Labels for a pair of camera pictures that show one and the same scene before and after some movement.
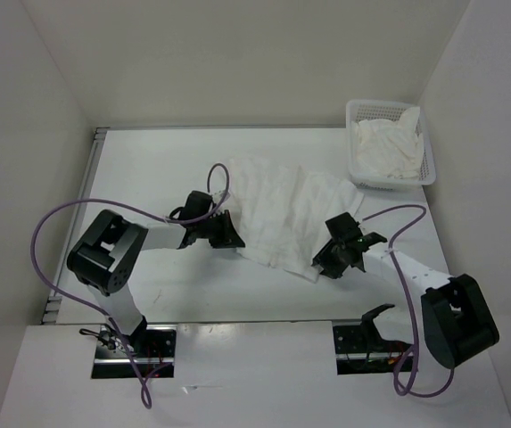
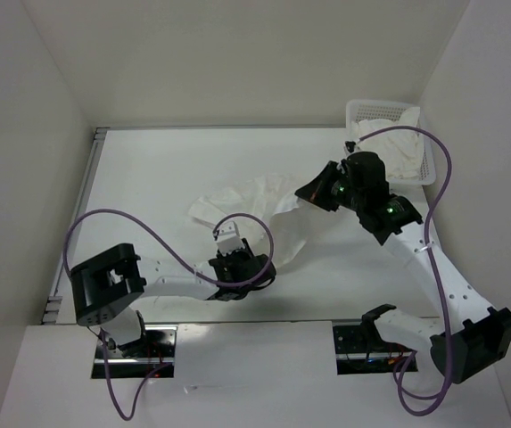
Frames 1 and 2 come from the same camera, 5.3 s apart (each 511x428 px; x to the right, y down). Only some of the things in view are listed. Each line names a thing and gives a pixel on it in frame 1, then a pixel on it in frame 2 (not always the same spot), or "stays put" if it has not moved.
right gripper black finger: (332, 259) to (317, 188)
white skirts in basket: (386, 148) stays put
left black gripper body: (204, 228) to (241, 255)
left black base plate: (111, 358) stays put
